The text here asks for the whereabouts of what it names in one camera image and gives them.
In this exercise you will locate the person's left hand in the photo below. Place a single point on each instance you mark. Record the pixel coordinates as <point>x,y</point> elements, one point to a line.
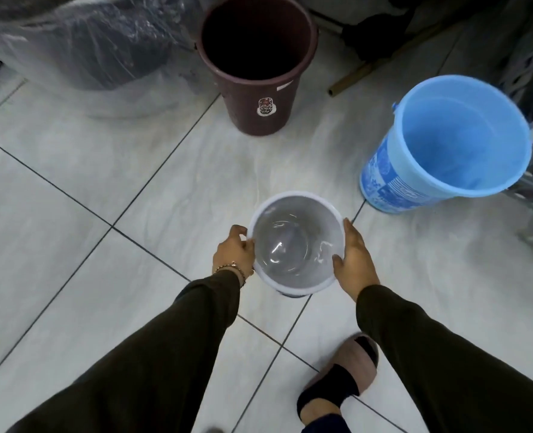
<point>231,257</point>

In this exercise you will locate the person's right hand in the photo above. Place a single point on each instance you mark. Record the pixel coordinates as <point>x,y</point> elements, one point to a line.
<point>356,266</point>

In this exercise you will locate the person's right thumb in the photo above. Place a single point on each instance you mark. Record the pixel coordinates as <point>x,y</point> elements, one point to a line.
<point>337,263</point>

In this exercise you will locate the person's left thumb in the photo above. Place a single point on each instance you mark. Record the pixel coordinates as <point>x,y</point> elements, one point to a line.
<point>250,243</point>

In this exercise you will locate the white plastic bucket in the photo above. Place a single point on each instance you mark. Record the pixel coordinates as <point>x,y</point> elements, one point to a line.
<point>298,243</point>

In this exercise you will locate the person's left forearm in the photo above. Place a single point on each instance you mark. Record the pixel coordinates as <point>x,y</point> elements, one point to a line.
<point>154,356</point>

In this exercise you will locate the person's right forearm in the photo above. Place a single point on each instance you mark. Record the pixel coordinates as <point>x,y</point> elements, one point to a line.
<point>446,365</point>

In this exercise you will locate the pink and black slipper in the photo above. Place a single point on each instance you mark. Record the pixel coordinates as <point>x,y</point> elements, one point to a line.
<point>343,376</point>

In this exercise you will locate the light blue plastic bucket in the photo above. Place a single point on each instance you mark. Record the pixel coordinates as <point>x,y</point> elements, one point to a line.
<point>446,144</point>

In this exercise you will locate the maroon plastic bucket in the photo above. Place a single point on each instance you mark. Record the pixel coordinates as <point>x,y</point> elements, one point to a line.
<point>257,63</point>

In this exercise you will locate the black mop head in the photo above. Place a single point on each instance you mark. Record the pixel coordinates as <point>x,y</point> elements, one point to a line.
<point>379,33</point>

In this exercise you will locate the plastic-wrapped large container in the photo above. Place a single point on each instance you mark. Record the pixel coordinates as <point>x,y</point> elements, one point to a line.
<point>95,49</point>

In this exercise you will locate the grey perforated plastic crate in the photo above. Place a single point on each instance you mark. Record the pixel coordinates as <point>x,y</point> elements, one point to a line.
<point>530,103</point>

